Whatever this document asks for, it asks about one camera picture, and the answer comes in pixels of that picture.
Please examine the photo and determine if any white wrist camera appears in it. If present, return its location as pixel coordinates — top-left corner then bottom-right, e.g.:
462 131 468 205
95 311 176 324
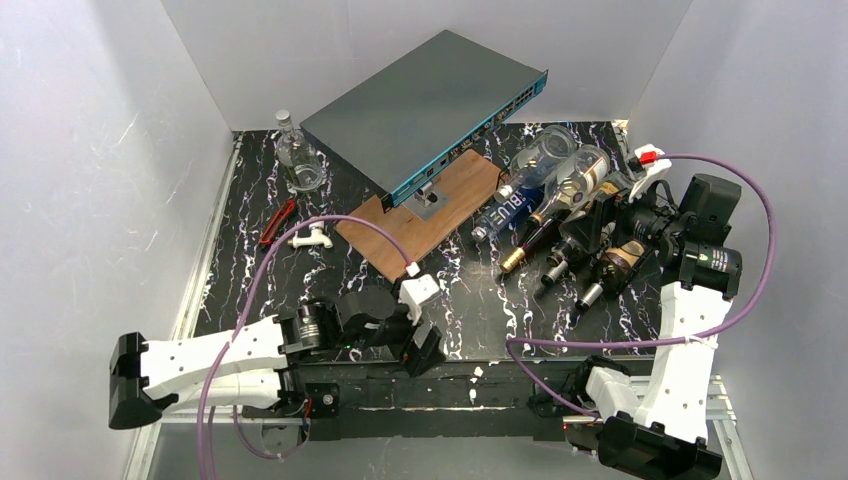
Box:
399 274 441 326
627 144 672 203

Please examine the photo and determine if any metal switch stand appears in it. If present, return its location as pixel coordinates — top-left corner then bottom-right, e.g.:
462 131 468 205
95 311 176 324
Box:
403 182 449 221

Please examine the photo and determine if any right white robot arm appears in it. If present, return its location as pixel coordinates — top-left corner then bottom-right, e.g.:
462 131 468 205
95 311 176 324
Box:
566 174 743 479

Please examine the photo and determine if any clear round glass bottle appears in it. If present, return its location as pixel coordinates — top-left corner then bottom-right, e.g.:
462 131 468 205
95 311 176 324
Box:
274 110 326 194

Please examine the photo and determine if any red utility knife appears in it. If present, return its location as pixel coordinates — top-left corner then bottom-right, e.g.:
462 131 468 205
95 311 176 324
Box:
259 199 298 249

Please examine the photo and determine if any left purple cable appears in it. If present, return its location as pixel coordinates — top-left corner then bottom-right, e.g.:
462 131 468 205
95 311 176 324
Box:
195 214 423 480

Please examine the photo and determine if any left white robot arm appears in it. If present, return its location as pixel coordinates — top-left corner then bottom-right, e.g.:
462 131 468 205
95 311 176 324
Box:
108 275 445 430

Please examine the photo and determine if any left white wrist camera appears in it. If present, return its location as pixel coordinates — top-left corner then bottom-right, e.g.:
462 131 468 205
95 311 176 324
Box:
399 274 441 326

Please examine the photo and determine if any silver capped dark wine bottle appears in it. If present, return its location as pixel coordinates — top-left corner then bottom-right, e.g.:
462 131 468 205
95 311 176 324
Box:
541 240 587 287

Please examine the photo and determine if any teal network switch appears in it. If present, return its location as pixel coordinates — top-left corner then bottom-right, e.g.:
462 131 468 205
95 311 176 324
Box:
300 30 548 211

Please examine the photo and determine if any wooden board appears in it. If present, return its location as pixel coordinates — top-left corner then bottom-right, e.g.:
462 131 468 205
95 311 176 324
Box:
335 150 501 281

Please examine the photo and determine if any gold capped wine bottle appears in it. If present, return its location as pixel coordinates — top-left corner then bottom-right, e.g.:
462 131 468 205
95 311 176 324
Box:
500 212 564 274

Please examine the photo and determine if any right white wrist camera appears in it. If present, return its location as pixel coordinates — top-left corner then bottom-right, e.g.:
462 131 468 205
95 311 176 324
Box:
627 144 672 203

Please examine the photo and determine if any blue square bottle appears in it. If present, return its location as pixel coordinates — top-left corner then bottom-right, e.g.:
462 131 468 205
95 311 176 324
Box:
471 188 543 243

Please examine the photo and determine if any clear gold label liquor bottle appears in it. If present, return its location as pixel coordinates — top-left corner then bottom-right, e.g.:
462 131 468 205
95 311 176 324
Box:
528 145 611 226

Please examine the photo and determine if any aluminium frame rail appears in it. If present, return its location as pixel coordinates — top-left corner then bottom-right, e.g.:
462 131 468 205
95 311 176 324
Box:
122 132 266 480

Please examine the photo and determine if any white plastic faucet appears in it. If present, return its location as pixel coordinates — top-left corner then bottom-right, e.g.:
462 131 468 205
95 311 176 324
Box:
287 221 333 249

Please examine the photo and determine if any dark bottle brown label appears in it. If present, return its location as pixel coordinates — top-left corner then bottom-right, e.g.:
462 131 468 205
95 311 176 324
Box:
576 239 650 312

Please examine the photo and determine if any clear silver capped bottle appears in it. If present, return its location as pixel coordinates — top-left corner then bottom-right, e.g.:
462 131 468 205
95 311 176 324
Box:
493 125 578 204

